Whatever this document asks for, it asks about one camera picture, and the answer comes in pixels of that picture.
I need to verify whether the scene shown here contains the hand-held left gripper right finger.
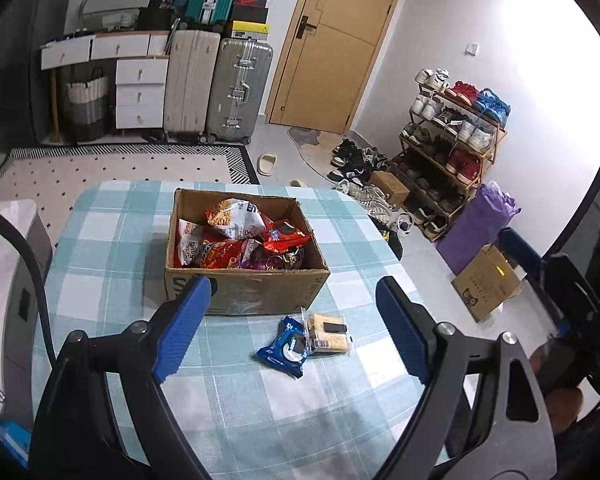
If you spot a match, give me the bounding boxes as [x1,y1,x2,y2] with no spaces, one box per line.
[375,276,556,480]

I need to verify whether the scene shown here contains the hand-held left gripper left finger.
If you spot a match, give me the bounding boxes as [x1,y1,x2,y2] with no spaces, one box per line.
[27,275,213,480]

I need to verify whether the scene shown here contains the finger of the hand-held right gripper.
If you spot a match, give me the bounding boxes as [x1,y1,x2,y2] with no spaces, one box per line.
[497,226,571,338]

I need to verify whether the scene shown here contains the clear cracker packet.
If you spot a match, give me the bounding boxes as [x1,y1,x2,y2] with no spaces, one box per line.
[302,311,355,358]

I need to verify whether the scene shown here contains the white and red packet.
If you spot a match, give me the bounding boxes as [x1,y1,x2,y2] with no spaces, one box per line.
[172,217,206,267]

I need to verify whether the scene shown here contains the brown cardboard box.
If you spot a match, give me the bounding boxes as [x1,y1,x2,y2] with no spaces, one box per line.
[164,188,331,317]

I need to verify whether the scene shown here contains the red snack packet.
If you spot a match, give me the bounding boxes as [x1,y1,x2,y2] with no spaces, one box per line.
[200,237,251,268]

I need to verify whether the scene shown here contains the purple candy packet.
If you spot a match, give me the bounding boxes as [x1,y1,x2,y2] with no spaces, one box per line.
[242,252,306,272]

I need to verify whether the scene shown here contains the blue cookie packet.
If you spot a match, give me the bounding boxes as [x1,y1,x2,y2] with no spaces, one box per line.
[254,316,311,378]

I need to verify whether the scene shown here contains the red chocolate pie packet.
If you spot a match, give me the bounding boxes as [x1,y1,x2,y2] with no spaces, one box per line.
[262,219,313,256]

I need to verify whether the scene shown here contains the person's right hand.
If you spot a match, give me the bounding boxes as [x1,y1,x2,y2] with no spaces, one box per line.
[530,345,586,436]

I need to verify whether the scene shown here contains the owl printed cardboard box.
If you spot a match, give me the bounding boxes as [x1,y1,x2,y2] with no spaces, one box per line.
[451,244,523,323]

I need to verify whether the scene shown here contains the purple bag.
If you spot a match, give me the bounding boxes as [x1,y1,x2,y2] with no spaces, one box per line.
[436,182,523,276]

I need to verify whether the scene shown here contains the wooden shoe rack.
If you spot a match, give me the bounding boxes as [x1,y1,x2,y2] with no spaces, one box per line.
[399,67,508,243]

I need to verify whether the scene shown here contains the small cardboard box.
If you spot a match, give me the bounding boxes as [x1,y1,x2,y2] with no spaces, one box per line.
[367,170,411,211]

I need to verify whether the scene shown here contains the patterned floor rug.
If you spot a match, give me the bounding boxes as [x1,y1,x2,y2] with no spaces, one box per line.
[0,142,261,206]

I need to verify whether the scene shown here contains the pile of loose shoes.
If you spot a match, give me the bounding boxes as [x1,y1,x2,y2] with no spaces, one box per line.
[327,137,416,233]

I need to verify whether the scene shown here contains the white grey appliance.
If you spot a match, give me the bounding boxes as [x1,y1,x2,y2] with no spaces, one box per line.
[0,199,55,431]

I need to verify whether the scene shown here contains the woven laundry basket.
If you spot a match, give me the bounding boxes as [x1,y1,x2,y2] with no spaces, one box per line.
[66,67,111,143]

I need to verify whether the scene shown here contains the beige suitcase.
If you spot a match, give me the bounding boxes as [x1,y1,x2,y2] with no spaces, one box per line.
[162,29,222,143]

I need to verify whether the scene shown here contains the grey suitcase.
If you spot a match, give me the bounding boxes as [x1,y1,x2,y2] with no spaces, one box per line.
[205,37,274,143]

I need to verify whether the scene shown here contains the white drawer cabinet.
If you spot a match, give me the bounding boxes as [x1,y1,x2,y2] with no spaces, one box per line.
[40,30,173,136]

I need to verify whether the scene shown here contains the wooden door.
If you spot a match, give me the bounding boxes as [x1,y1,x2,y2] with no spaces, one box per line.
[264,0,412,136]

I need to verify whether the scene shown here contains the dark grey fridge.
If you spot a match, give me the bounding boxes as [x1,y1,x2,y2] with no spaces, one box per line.
[22,0,73,148]

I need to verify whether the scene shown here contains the yellow and black box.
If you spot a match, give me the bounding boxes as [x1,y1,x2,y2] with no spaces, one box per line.
[227,20,271,40]

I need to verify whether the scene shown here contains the black bag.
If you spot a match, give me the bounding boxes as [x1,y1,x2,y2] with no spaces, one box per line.
[137,0,181,31]

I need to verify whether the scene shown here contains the red and black shoe box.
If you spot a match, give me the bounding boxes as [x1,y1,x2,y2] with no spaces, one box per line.
[230,0,271,23]

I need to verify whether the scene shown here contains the black cable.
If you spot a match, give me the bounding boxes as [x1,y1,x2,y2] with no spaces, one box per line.
[0,204,57,366]

